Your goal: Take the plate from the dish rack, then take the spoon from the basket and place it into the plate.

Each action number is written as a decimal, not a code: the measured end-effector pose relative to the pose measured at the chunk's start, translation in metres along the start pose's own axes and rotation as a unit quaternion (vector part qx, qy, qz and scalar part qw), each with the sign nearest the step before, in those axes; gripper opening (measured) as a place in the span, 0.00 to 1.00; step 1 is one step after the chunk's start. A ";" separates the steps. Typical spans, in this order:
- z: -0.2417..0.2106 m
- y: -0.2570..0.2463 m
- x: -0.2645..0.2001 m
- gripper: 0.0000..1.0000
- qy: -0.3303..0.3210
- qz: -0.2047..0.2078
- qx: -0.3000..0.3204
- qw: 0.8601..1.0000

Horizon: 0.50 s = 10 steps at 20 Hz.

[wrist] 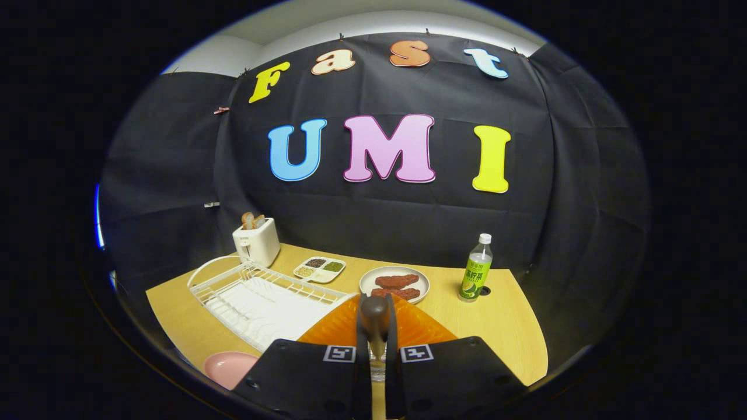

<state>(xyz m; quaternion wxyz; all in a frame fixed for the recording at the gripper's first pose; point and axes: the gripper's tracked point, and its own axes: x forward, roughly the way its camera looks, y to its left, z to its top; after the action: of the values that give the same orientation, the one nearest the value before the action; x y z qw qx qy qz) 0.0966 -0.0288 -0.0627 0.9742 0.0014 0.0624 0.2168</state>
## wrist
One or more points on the sectioned white condiment dish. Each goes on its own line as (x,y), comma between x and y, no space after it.
(320,274)

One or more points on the toasted bread slice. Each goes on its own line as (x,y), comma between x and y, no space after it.
(258,221)
(248,221)

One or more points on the green label drink bottle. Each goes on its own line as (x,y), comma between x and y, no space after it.
(475,274)

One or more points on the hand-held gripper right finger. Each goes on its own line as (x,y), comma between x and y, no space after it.
(392,379)

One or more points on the white plate with meat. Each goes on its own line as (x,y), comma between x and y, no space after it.
(366,283)

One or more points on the brown meat piece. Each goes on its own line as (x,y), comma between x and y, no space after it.
(405,293)
(397,281)

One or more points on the pink plate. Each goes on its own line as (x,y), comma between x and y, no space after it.
(227,367)

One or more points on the white toaster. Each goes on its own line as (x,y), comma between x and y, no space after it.
(259,245)

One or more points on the black backdrop cloth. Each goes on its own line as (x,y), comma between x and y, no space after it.
(379,221)

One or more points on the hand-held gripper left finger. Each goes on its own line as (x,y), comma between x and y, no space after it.
(363,379)

